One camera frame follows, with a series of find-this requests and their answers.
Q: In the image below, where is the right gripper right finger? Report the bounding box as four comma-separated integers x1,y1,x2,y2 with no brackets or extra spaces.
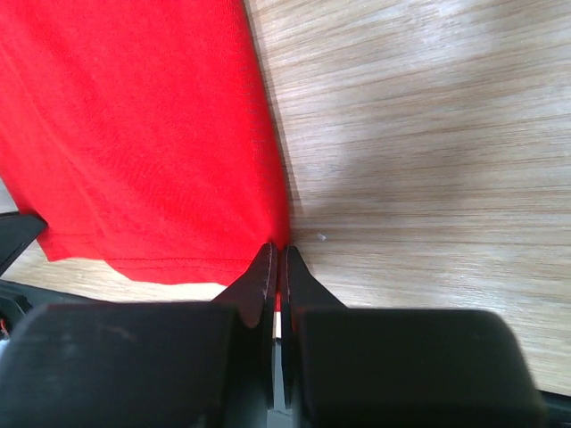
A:
280,246,547,427

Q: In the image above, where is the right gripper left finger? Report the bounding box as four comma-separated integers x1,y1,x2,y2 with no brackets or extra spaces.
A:
1,243,277,427

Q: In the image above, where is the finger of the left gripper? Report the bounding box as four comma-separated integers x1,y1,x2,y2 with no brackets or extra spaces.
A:
0,212,46,274

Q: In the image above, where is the red t shirt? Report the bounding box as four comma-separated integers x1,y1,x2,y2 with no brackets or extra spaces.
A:
1,1,290,285

